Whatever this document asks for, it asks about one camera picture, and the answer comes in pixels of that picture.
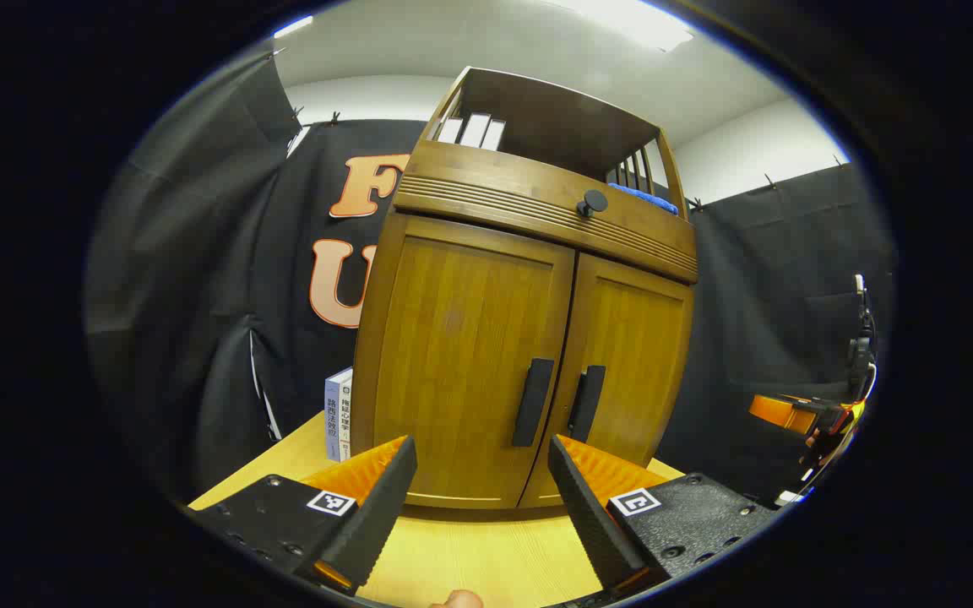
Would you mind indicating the wooden shoe cabinet door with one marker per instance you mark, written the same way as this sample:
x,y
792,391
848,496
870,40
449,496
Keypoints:
x,y
638,355
453,363

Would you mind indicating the black backdrop cloth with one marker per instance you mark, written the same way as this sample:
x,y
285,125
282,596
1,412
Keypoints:
x,y
199,253

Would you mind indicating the blue cloth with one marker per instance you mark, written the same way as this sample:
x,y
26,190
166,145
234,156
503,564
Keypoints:
x,y
645,198

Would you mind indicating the wooden ribbed drawer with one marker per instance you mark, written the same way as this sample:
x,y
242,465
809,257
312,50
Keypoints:
x,y
495,186

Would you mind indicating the black round drawer knob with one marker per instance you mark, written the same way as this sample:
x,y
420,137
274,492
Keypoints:
x,y
593,203

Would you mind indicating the wooden double-door shoe cabinet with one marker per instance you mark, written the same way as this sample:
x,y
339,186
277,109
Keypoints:
x,y
486,194

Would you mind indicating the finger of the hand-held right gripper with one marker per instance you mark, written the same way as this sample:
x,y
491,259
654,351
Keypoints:
x,y
778,412

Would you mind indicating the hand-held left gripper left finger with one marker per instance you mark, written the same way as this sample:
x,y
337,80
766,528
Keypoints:
x,y
368,523

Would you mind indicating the small ceiling light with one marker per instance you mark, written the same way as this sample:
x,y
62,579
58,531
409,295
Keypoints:
x,y
293,26

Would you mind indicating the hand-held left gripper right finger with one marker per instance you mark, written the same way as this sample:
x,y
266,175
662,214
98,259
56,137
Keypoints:
x,y
592,523

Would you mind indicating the pale blue book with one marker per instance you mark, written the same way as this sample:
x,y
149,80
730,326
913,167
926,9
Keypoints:
x,y
332,414

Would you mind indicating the white spined book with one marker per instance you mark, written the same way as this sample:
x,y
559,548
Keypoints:
x,y
345,418

